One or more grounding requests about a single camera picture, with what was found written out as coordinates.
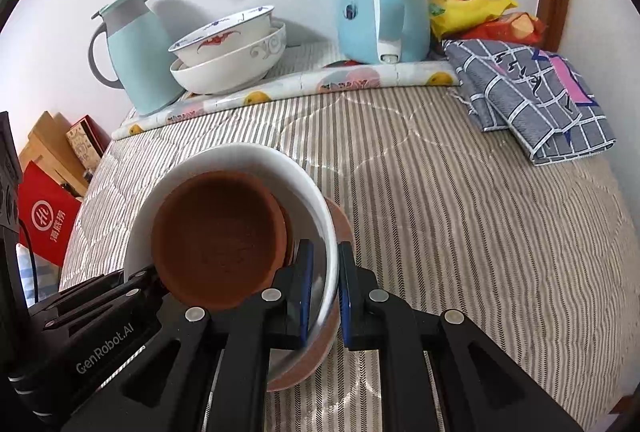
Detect teal thermos jug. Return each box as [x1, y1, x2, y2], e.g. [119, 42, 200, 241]
[88, 0, 186, 117]

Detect small brown bowl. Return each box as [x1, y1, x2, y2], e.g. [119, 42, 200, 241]
[151, 170, 290, 311]
[272, 197, 297, 269]

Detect red chip bag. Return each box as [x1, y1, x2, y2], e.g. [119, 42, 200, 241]
[460, 12, 547, 46]

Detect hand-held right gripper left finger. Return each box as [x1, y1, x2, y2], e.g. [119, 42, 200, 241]
[60, 239, 316, 432]

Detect blue patterned porcelain bowl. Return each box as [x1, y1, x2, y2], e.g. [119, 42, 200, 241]
[168, 4, 276, 66]

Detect rolled printed plastic sheet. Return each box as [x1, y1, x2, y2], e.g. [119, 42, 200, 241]
[111, 62, 462, 141]

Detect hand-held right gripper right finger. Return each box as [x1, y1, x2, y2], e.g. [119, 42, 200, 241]
[337, 239, 586, 432]

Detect large white bowl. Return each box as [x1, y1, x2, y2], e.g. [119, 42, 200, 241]
[170, 20, 287, 95]

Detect cardboard boxes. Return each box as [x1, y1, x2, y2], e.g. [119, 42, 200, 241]
[19, 111, 91, 200]

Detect pink square plate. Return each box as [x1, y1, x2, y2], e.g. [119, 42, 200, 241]
[267, 197, 355, 394]

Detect yellow chip bag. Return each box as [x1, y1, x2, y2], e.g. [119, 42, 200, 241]
[429, 0, 518, 40]

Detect blue checked cloth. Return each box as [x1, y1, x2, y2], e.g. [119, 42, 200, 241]
[15, 244, 40, 307]

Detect grey checked cloth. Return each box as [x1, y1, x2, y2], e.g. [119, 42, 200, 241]
[442, 39, 617, 167]

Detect patterned cardboard box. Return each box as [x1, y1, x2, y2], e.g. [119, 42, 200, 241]
[65, 114, 112, 173]

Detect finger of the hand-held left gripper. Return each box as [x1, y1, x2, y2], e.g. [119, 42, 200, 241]
[57, 264, 161, 307]
[30, 284, 168, 338]

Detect small white bowl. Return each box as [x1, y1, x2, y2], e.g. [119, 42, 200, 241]
[123, 143, 342, 388]

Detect red paper bag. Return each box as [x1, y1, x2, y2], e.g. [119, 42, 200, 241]
[17, 161, 82, 267]

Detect black cable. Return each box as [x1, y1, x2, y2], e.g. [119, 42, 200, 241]
[19, 219, 40, 307]

